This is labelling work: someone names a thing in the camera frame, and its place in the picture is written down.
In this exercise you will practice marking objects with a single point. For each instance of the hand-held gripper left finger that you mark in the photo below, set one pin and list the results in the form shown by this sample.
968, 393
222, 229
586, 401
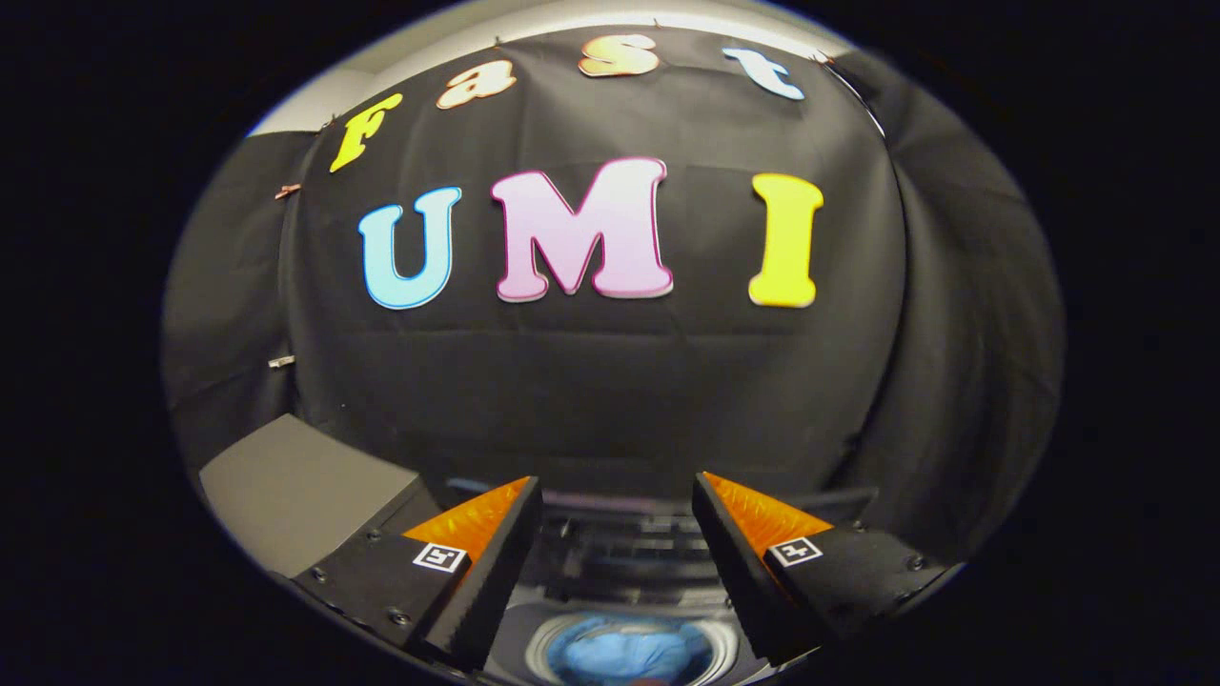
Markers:
500, 572

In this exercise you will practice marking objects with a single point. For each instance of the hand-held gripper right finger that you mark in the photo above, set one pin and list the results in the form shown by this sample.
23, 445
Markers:
734, 572

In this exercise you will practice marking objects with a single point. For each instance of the dark grey washing machine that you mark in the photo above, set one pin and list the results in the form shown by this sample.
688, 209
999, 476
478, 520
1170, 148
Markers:
534, 624

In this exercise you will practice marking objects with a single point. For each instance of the light blue polo shirt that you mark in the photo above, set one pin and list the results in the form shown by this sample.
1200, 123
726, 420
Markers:
629, 653

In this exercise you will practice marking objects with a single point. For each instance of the silver clip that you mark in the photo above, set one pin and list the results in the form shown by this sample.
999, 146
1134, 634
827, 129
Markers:
281, 361

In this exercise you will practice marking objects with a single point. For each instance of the copper clip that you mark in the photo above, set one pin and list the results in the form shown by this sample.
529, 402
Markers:
286, 191

